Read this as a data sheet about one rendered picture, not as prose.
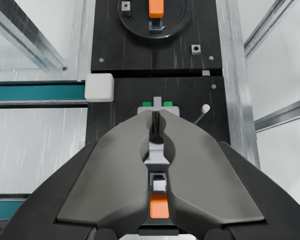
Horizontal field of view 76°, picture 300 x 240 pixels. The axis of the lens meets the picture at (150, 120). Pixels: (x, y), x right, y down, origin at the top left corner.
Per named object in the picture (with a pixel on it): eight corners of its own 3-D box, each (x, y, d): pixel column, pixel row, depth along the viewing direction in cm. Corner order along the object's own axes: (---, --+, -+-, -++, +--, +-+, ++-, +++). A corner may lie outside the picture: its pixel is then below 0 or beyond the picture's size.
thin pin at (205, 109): (195, 125, 30) (210, 110, 22) (189, 125, 30) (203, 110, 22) (194, 121, 30) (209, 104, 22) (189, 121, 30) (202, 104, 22)
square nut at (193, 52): (199, 55, 35) (200, 52, 34) (190, 55, 35) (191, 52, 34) (199, 47, 35) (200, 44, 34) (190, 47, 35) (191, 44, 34)
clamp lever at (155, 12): (161, 31, 33) (164, 13, 26) (150, 31, 33) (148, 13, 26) (161, 8, 33) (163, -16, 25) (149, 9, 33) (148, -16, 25)
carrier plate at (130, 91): (234, 221, 30) (240, 225, 28) (83, 221, 31) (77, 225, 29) (220, 80, 36) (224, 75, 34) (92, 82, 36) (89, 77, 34)
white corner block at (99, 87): (115, 105, 35) (110, 97, 31) (91, 105, 35) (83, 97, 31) (116, 81, 36) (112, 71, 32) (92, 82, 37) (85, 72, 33)
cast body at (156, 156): (175, 164, 24) (183, 162, 18) (141, 164, 24) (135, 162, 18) (173, 101, 26) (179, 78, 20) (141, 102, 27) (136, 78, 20)
